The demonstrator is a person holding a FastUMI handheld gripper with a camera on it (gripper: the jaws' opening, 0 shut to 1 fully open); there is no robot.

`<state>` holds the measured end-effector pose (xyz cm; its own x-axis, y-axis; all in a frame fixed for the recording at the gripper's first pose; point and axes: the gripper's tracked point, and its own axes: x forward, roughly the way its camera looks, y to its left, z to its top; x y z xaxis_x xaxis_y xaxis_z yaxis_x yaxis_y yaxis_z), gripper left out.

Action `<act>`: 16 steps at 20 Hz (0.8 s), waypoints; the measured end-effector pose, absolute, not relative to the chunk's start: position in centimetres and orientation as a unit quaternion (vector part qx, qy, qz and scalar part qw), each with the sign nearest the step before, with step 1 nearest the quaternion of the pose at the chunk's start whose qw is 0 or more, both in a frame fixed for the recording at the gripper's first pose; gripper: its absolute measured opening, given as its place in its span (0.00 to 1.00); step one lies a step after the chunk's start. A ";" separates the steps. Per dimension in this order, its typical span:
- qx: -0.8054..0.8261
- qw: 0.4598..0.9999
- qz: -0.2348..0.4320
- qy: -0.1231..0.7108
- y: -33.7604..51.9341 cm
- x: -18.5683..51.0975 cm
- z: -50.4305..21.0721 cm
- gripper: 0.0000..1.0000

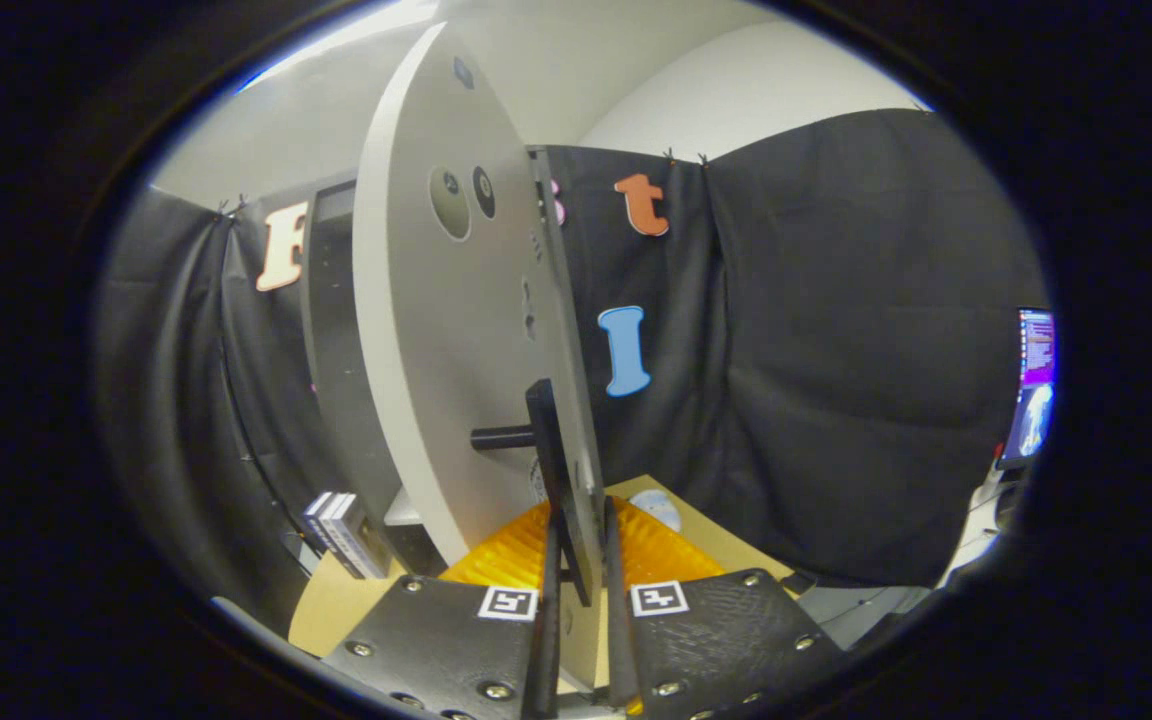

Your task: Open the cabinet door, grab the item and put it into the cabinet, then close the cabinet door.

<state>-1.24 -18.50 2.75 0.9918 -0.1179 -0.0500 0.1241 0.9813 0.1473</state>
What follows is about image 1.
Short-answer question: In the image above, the pale blue rounded object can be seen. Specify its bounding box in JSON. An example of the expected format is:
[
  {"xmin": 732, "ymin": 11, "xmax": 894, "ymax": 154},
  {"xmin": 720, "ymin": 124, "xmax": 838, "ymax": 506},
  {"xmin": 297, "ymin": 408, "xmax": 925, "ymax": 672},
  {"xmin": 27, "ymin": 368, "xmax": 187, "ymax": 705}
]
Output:
[{"xmin": 628, "ymin": 488, "xmax": 683, "ymax": 533}]

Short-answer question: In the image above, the computer monitor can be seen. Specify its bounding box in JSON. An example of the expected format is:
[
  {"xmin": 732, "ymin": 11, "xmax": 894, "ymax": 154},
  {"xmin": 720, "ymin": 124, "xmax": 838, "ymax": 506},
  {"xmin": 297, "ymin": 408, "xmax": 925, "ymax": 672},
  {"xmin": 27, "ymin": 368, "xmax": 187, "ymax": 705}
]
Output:
[{"xmin": 999, "ymin": 307, "xmax": 1057, "ymax": 469}]

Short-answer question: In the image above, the white cabinet door black handle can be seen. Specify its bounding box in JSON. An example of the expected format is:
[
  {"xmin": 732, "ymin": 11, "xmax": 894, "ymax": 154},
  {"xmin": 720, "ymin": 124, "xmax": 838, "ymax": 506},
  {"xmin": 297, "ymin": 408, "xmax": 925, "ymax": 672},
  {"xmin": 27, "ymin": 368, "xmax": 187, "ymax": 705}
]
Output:
[{"xmin": 351, "ymin": 20, "xmax": 609, "ymax": 691}]

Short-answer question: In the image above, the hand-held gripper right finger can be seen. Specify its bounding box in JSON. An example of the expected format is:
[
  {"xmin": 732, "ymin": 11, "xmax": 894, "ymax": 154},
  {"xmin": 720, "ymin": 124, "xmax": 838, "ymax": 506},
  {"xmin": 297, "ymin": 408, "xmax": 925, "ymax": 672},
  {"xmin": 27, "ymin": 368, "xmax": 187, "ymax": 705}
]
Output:
[{"xmin": 602, "ymin": 495, "xmax": 845, "ymax": 720}]

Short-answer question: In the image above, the black backdrop cloth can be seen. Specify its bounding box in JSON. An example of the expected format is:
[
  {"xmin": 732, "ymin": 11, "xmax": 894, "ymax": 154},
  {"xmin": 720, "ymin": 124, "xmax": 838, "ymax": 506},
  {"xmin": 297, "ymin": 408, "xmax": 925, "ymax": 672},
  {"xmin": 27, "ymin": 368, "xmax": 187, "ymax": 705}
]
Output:
[{"xmin": 96, "ymin": 108, "xmax": 1049, "ymax": 626}]

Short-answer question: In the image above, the dark grey cabinet body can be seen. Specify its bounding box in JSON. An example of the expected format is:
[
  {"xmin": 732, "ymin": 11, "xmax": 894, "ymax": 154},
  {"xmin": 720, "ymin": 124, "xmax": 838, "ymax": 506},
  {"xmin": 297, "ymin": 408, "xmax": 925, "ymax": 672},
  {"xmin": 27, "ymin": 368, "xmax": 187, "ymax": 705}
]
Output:
[{"xmin": 300, "ymin": 180, "xmax": 429, "ymax": 578}]

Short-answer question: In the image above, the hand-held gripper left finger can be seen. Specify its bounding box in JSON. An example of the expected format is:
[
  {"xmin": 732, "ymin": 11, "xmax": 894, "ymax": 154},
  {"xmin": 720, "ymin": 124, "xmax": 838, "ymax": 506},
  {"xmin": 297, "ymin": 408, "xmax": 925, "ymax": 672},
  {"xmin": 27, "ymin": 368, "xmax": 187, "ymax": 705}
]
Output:
[{"xmin": 321, "ymin": 498, "xmax": 564, "ymax": 720}]

